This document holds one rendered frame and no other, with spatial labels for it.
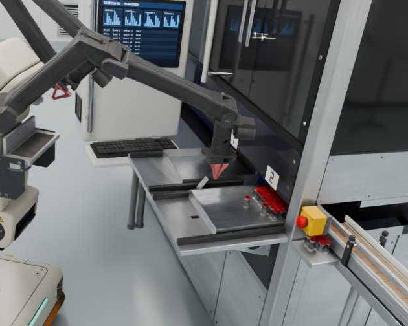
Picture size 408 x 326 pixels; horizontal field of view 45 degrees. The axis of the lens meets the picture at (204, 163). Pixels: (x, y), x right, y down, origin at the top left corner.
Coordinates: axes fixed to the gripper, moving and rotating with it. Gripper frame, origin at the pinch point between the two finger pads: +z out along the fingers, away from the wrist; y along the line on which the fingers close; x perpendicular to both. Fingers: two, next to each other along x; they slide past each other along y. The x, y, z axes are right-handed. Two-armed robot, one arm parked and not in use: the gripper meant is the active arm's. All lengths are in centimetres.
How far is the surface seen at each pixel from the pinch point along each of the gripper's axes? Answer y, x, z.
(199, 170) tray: 12.0, 39.1, 20.2
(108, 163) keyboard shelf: -21, 64, 28
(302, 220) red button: 23.4, -20.0, 6.9
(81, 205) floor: -16, 156, 109
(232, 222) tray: 10.1, 0.4, 19.8
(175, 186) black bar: -3.3, 25.1, 18.5
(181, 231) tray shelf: -10.1, -1.2, 19.9
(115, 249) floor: -4, 105, 109
